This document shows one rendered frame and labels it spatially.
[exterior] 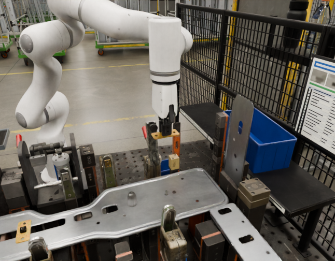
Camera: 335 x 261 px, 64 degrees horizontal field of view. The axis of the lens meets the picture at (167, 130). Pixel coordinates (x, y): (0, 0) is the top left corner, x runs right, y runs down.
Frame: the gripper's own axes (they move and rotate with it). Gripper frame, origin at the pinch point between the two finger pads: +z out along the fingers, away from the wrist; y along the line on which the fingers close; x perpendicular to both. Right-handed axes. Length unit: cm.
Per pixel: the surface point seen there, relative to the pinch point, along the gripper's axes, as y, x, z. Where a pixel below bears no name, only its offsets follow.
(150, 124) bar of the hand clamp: -16.3, 0.3, 6.7
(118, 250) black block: 16.1, -20.5, 28.4
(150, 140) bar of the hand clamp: -15.3, -0.2, 13.0
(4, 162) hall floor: -211, -104, 128
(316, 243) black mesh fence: 23, 55, 51
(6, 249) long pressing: 5, -50, 27
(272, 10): -154, 166, -17
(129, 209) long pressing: 2.6, -13.9, 27.4
